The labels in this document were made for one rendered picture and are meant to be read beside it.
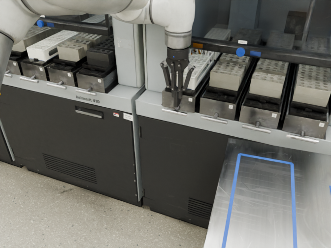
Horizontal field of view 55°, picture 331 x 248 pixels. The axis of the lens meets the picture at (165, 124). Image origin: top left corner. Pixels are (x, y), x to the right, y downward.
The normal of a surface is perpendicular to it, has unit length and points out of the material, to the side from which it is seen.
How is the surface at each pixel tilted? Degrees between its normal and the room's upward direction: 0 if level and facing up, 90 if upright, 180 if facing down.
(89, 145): 90
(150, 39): 90
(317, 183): 0
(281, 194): 0
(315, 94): 90
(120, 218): 0
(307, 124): 90
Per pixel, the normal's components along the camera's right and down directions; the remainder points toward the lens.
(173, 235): 0.00, -0.82
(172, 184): -0.38, 0.52
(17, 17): 0.83, 0.45
